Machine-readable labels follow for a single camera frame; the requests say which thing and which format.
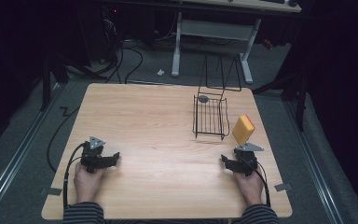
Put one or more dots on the desk with white metal frame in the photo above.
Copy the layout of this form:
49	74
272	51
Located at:
214	29

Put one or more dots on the small white floor object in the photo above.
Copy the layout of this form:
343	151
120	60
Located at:
161	72

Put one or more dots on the yellow sponge with red side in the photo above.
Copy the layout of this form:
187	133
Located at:
243	130

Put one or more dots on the black stand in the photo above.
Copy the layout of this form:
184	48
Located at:
46	84
300	102

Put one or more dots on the grey tape piece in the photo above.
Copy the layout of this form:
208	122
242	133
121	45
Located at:
54	191
282	187

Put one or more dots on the person's left hand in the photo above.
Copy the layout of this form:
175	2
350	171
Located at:
87	185

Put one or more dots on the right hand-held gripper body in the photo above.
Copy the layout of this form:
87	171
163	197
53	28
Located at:
246	161

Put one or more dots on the metal floor rail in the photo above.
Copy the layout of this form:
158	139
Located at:
315	168
15	155

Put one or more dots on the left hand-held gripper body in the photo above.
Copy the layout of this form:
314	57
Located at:
93	157

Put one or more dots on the dark grey round disc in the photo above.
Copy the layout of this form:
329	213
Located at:
203	99

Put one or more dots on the person's right hand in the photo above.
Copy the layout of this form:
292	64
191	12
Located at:
250	188

